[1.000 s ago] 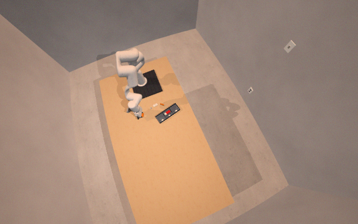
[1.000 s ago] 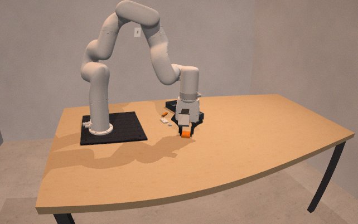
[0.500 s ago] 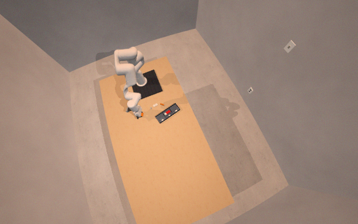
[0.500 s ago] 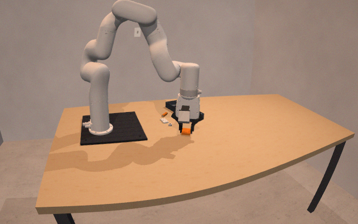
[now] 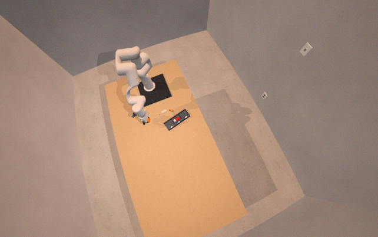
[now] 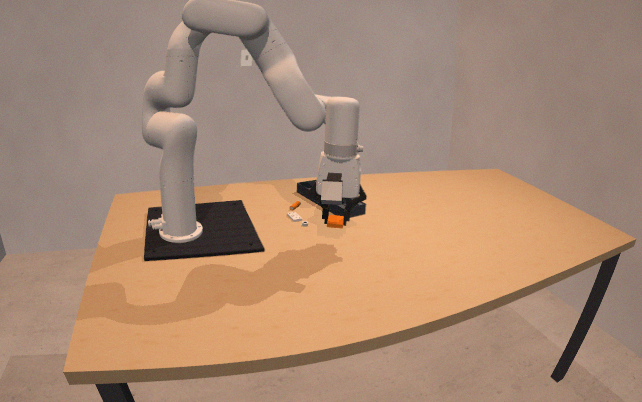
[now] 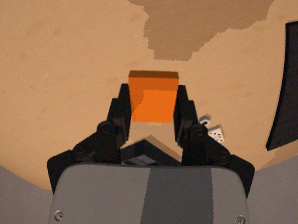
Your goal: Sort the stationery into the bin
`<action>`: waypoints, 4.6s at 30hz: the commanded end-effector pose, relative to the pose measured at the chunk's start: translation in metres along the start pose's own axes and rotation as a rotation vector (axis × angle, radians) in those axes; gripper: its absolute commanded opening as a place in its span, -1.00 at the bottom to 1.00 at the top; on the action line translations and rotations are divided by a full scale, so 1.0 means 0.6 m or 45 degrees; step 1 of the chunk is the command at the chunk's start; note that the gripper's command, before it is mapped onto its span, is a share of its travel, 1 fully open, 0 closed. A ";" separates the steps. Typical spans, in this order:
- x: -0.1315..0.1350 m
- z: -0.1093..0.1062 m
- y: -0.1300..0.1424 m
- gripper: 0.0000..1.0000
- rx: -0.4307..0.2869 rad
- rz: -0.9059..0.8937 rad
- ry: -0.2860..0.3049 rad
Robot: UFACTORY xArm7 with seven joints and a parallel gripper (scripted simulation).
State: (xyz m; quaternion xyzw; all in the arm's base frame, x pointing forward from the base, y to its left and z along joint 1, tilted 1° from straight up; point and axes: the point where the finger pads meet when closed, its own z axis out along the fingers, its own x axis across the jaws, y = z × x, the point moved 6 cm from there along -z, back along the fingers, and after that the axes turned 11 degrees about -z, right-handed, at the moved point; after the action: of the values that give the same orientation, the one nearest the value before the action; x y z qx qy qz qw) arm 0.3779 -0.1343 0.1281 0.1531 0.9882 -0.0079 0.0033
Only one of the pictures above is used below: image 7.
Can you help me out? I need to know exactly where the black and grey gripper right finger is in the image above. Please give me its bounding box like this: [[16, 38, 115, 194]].
[[173, 85, 255, 199]]

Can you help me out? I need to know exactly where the grey hex nut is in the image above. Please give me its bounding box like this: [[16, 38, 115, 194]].
[[199, 116, 210, 126]]

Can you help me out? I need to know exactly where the dark grey rack of bins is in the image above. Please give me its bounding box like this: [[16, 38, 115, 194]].
[[121, 139, 181, 166]]

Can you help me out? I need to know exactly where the white domino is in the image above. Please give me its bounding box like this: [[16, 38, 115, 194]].
[[208, 125, 224, 143]]

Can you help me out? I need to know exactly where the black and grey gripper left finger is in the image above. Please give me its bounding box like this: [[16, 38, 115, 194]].
[[47, 83, 132, 195]]

